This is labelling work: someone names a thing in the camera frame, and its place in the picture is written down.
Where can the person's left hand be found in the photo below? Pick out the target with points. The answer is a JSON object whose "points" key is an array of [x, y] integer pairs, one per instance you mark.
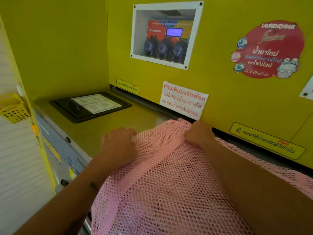
{"points": [[117, 149]]}

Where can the person's right hand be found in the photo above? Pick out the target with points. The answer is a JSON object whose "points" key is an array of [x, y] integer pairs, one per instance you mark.
{"points": [[199, 135]]}

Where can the person's right fingers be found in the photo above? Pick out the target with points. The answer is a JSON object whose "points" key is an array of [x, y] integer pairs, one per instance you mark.
{"points": [[194, 130]]}

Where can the person's left fingers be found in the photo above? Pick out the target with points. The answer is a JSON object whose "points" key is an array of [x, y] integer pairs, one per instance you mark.
{"points": [[122, 132]]}

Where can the pink mesh laundry bag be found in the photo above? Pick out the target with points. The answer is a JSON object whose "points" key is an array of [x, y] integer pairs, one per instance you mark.
{"points": [[166, 188]]}

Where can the person's right forearm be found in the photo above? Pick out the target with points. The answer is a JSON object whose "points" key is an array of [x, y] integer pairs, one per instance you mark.
{"points": [[256, 188]]}

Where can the person's left forearm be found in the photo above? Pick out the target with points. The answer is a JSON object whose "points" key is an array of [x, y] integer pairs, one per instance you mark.
{"points": [[73, 198]]}

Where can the yellow washing machine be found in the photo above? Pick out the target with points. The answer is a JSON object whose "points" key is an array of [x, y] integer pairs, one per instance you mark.
{"points": [[102, 129]]}

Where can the white paper notice red text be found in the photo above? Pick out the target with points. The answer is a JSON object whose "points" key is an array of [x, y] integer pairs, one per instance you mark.
{"points": [[183, 100]]}

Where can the white instruction label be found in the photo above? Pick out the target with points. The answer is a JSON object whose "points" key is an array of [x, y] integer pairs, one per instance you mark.
{"points": [[97, 103]]}

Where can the small yellow warning sticker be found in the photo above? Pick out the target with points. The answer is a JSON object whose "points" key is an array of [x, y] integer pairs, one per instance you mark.
{"points": [[128, 86]]}

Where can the black detergent compartment lid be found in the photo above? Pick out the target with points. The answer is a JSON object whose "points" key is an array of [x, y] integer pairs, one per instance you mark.
{"points": [[68, 110]]}

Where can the yellow sticker on machine front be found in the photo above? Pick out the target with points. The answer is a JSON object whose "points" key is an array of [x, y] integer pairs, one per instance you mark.
{"points": [[52, 150]]}

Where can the long yellow warning sticker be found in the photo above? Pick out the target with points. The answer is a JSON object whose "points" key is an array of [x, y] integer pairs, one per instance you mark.
{"points": [[267, 140]]}

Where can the dark dispenser pump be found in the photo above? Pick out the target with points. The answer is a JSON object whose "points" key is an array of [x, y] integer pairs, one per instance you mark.
{"points": [[151, 46], [180, 51], [165, 49]]}

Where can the white framed viewing window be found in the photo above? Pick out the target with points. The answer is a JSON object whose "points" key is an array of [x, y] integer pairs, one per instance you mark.
{"points": [[137, 34]]}

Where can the blue display screen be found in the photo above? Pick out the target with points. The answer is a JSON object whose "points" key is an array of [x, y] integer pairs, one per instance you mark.
{"points": [[174, 32]]}

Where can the red detergent dispenser panel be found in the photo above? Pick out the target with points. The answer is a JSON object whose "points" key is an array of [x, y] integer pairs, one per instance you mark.
{"points": [[159, 26]]}

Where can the white roller shutter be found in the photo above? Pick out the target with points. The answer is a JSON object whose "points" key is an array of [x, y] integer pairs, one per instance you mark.
{"points": [[17, 163]]}

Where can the round red advert sticker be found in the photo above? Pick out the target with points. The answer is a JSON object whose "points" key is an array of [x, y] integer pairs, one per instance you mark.
{"points": [[269, 50]]}

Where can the yellow plastic basket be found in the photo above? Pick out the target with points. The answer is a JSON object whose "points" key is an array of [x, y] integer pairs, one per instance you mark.
{"points": [[13, 108]]}

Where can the white frame corner with screw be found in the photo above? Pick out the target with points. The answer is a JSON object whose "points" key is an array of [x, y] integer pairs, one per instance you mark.
{"points": [[308, 90]]}

